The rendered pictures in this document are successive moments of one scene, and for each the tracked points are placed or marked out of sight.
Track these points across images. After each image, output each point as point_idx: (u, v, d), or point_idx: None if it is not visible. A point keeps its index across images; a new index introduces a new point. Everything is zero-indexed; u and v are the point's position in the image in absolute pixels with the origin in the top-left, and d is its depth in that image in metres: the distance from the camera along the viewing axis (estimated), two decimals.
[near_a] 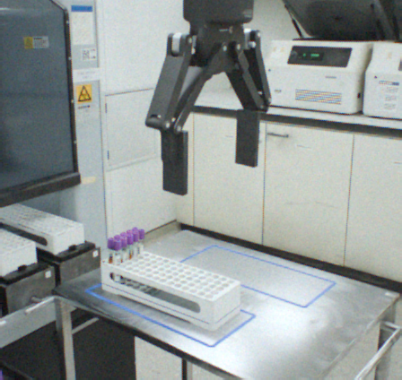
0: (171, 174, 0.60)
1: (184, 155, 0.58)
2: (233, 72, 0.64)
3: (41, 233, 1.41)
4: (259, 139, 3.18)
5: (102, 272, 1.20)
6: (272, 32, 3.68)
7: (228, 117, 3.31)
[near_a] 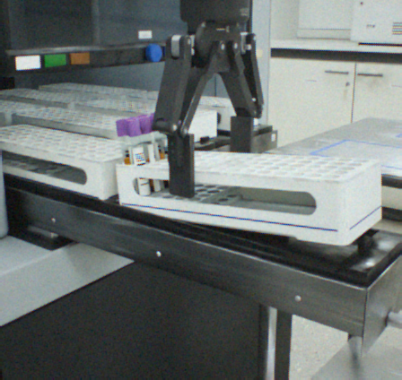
0: (178, 177, 0.61)
1: (190, 158, 0.59)
2: (229, 73, 0.64)
3: (214, 107, 1.14)
4: (347, 82, 2.90)
5: (119, 184, 0.68)
6: None
7: (310, 59, 3.03)
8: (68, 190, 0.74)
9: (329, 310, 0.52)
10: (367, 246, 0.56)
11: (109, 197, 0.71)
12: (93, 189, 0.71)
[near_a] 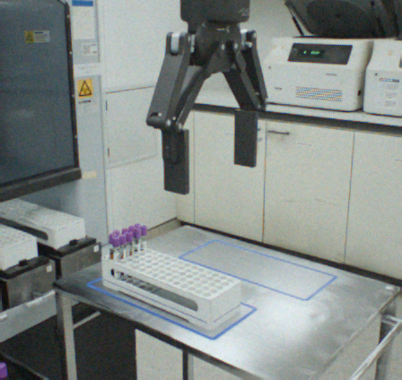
0: (172, 173, 0.60)
1: (185, 153, 0.58)
2: (231, 72, 0.65)
3: (42, 228, 1.41)
4: (260, 137, 3.18)
5: (103, 269, 1.19)
6: (272, 30, 3.68)
7: (228, 115, 3.31)
8: None
9: None
10: None
11: None
12: None
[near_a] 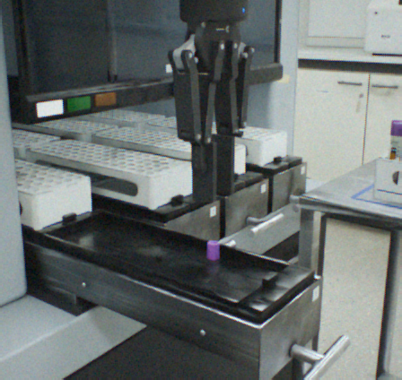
0: (224, 175, 0.67)
1: None
2: (205, 79, 0.62)
3: (240, 139, 1.06)
4: (361, 92, 2.83)
5: (379, 174, 0.84)
6: None
7: (321, 70, 2.96)
8: None
9: (230, 345, 0.55)
10: (270, 281, 0.58)
11: (42, 228, 0.74)
12: (28, 220, 0.74)
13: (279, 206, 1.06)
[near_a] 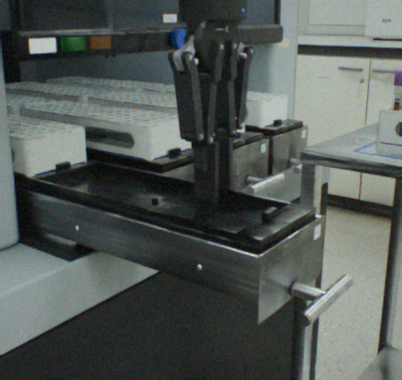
0: (223, 176, 0.67)
1: None
2: (206, 79, 0.62)
3: None
4: (362, 78, 2.81)
5: (382, 126, 0.82)
6: None
7: (321, 56, 2.94)
8: None
9: (228, 278, 0.53)
10: (270, 216, 0.56)
11: (35, 175, 0.72)
12: (21, 167, 0.72)
13: (279, 168, 1.03)
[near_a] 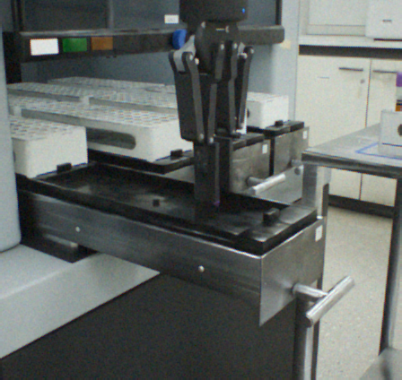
0: (223, 176, 0.67)
1: None
2: (206, 79, 0.62)
3: None
4: (362, 78, 2.81)
5: (384, 127, 0.82)
6: None
7: (322, 56, 2.93)
8: None
9: (230, 280, 0.53)
10: (272, 217, 0.56)
11: (36, 176, 0.72)
12: (21, 168, 0.72)
13: (281, 169, 1.03)
